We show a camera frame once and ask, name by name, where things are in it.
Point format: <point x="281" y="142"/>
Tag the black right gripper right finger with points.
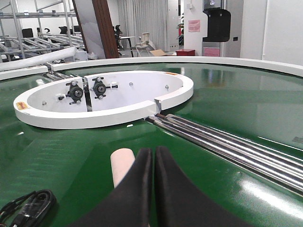
<point x="179" y="203"/>

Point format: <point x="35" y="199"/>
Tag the black bearing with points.
<point x="100" y="88"/>
<point x="75" y="93"/>

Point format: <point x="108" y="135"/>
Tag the white rim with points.
<point x="296" y="70"/>
<point x="22" y="72"/>

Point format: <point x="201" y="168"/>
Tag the black wall-mounted box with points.
<point x="219" y="25"/>

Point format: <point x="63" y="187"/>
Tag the brown wooden pillar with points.
<point x="96" y="28"/>

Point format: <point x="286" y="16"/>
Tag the steel rollers right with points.
<point x="283" y="169"/>

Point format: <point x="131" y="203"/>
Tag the white outer rim right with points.
<point x="296" y="70"/>

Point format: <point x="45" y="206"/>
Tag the beige hand brush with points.
<point x="121" y="161"/>

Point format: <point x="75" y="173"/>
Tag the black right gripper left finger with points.
<point x="128" y="205"/>

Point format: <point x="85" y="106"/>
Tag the white outer rim left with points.
<point x="22" y="72"/>

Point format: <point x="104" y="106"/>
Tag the black bearing right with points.
<point x="100" y="88"/>

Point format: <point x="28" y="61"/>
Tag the red box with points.
<point x="185" y="52"/>

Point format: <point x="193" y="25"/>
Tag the metal shelving rack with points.
<point x="32" y="27"/>

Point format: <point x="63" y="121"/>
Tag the black bearing left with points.
<point x="75" y="93"/>

